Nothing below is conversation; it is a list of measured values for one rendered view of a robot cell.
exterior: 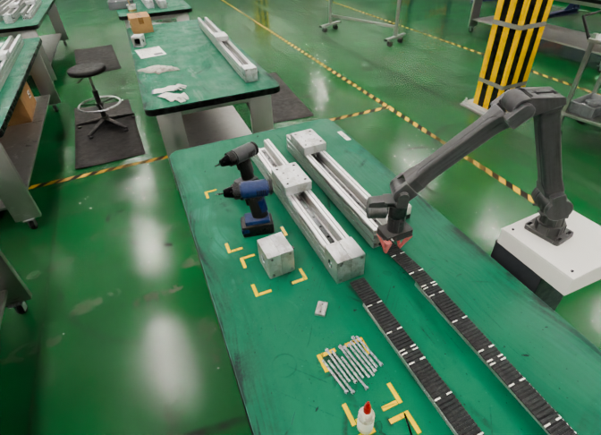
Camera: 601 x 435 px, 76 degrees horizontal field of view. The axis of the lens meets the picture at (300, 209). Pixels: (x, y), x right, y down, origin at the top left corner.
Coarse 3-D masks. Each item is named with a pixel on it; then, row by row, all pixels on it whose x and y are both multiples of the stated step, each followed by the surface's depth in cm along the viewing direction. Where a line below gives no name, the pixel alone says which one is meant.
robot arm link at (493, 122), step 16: (496, 112) 101; (512, 112) 98; (528, 112) 97; (480, 128) 103; (496, 128) 103; (512, 128) 100; (448, 144) 109; (464, 144) 106; (480, 144) 106; (432, 160) 110; (448, 160) 109; (400, 176) 118; (416, 176) 112; (432, 176) 112; (400, 192) 115; (416, 192) 115
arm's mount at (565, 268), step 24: (576, 216) 132; (504, 240) 133; (528, 240) 127; (576, 240) 124; (600, 240) 123; (528, 264) 126; (552, 264) 118; (576, 264) 117; (600, 264) 115; (576, 288) 117
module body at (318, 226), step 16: (272, 144) 182; (256, 160) 181; (272, 160) 176; (304, 192) 151; (288, 208) 152; (304, 208) 147; (320, 208) 142; (304, 224) 139; (320, 224) 139; (336, 224) 134; (320, 240) 128; (336, 240) 133; (320, 256) 132
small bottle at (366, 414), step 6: (360, 408) 87; (366, 408) 83; (360, 414) 85; (366, 414) 84; (372, 414) 85; (360, 420) 85; (366, 420) 84; (372, 420) 85; (360, 426) 87; (366, 426) 85; (372, 426) 87; (360, 432) 88; (366, 432) 87
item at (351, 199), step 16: (288, 144) 190; (304, 160) 176; (320, 160) 176; (320, 176) 163; (336, 176) 165; (336, 192) 152; (352, 192) 155; (352, 208) 142; (352, 224) 146; (368, 224) 134; (384, 224) 138; (368, 240) 137
